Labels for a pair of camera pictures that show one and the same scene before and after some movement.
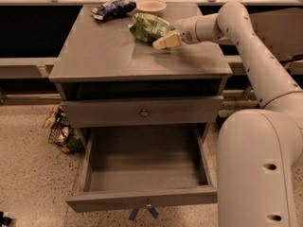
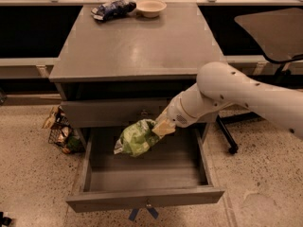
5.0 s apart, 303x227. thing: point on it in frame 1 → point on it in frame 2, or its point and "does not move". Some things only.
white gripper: x=187 y=29 → x=175 y=113
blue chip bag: x=113 y=8 does not move
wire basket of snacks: x=62 y=134 does not move
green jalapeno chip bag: x=148 y=27 → x=135 y=137
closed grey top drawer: x=143 y=111 does not move
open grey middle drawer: x=150 y=165 does not move
